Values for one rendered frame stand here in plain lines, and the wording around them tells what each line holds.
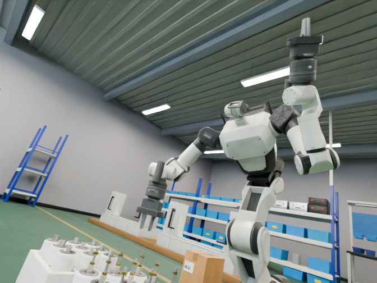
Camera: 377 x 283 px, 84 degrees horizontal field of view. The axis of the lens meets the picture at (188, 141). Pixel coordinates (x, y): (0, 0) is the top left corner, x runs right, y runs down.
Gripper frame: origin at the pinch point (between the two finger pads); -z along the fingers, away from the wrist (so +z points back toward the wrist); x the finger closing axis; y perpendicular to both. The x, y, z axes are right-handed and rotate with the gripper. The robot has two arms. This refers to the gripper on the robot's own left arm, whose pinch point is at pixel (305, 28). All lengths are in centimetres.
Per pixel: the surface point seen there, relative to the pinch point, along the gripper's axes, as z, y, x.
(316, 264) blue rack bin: 361, 246, -203
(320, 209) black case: 279, 299, -240
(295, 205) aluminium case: 286, 332, -207
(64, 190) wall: 283, 508, 394
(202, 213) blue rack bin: 381, 478, -9
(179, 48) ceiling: -73, 419, 33
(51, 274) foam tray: 94, 1, 107
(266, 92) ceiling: 36, 458, -184
